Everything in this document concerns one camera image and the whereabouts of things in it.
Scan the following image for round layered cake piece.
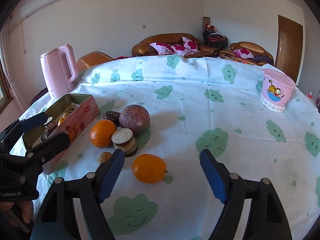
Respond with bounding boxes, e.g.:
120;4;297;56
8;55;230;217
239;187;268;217
111;128;138;157

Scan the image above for pink cushion on armchair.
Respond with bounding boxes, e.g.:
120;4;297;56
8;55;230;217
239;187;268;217
234;48;254;59

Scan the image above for orange chair back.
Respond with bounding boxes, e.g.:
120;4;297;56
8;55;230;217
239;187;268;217
76;51;114;72

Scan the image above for person's left hand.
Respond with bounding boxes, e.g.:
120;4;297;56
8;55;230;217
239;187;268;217
0;200;34;228

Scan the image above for brown wooden door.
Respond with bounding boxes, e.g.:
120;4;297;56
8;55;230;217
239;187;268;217
276;15;303;82

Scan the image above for pink cartoon cup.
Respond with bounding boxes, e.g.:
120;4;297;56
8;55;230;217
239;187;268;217
260;68;296;113

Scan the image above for pink white cushion right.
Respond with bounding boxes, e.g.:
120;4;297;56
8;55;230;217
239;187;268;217
182;36;199;53

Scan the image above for brown leather armchair sofa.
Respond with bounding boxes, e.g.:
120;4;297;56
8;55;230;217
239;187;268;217
219;42;274;66

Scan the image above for pink white cushion middle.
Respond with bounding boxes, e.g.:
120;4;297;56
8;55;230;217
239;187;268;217
170;44;193;56

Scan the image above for dark stool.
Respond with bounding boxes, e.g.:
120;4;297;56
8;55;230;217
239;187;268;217
30;87;48;105

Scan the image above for stacked dark chairs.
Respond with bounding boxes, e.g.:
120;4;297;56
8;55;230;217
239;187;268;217
202;29;228;50

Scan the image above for pink white cushion left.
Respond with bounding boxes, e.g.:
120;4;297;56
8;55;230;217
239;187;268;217
149;42;175;55

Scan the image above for paper leaflet in tin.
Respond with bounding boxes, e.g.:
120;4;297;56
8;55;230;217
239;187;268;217
64;102;80;114

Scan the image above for pink metal tin box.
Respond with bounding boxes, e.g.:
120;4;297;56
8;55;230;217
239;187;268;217
22;93;100;175

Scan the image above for pink white cushion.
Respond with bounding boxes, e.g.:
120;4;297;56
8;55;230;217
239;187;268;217
149;42;175;55
170;44;193;56
182;36;199;53

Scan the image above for small brown longan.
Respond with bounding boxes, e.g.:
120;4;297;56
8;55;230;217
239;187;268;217
99;152;112;164

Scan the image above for cloud pattern tablecloth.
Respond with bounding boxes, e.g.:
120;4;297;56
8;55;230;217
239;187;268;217
18;54;320;240

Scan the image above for pink electric kettle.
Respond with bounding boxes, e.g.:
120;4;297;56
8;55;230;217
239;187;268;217
40;44;79;100

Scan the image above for large orange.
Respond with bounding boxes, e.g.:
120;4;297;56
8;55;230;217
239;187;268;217
90;120;117;148

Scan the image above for small mandarin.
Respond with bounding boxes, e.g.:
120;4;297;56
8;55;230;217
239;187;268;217
57;117;66;126
132;154;167;184

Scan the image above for purple passion fruit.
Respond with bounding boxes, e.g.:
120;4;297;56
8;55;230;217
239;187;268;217
119;105;150;135

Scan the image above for dark date behind orange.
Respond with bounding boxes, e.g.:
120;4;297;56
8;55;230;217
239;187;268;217
103;111;120;127

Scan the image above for white air conditioner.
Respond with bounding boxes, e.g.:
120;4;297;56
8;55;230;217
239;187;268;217
21;0;59;20

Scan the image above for long brown leather sofa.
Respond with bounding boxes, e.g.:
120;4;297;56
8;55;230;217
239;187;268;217
131;33;219;59

